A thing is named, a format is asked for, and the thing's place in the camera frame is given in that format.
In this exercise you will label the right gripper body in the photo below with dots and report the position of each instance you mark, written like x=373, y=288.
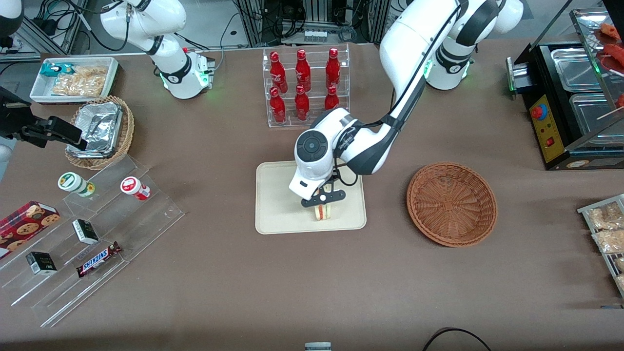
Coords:
x=14, y=124

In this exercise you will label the triangular sandwich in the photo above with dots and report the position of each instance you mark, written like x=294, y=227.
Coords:
x=323, y=213

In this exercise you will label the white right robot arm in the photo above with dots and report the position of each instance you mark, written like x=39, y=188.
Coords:
x=170, y=24

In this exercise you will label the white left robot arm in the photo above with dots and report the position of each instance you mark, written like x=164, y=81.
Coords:
x=419, y=39

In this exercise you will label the beige plastic tray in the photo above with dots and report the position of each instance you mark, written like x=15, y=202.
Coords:
x=278, y=204

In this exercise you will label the light wicker basket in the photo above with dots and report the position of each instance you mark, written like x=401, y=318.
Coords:
x=127, y=126

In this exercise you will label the brown wicker basket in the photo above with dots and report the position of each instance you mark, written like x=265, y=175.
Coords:
x=451, y=204

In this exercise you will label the tray of packaged snacks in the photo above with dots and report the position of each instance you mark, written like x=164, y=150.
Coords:
x=604, y=258

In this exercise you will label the stacked aluminium foil trays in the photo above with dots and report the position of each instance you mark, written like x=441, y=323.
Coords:
x=100, y=124

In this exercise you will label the white plastic bin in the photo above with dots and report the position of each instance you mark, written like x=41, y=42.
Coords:
x=39, y=90

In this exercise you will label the clear bag of chips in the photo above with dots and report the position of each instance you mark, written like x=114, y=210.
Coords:
x=83, y=83

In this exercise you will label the green lidded cup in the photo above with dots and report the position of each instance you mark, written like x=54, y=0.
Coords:
x=73, y=183

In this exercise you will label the teal snack packet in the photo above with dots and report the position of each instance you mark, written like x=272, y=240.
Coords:
x=51, y=69

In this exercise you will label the red cola bottle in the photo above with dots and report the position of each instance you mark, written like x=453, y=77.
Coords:
x=331, y=100
x=333, y=68
x=302, y=70
x=277, y=73
x=302, y=105
x=277, y=107

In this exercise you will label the red lidded cup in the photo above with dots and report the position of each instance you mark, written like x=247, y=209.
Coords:
x=132, y=186

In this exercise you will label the red plaid cookie box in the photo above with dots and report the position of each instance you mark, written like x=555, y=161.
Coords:
x=24, y=226

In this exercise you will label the small black box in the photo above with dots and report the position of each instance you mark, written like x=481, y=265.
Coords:
x=85, y=231
x=41, y=263

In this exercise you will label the clear acrylic stepped shelf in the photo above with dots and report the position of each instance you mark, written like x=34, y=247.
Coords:
x=141, y=219

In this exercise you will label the clear acrylic bottle rack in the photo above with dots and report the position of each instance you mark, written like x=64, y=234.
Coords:
x=314, y=61

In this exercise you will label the Snickers chocolate bar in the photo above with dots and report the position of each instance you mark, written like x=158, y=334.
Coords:
x=97, y=259

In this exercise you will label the white power strip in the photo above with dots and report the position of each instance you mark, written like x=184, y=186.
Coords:
x=315, y=35

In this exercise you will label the black food warmer appliance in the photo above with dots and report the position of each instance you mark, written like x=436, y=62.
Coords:
x=551, y=141

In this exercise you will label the clear snack bag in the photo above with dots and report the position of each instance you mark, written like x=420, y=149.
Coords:
x=604, y=217
x=609, y=241
x=620, y=282
x=619, y=264

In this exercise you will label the aluminium frame post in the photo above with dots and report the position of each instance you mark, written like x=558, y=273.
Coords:
x=379, y=22
x=251, y=24

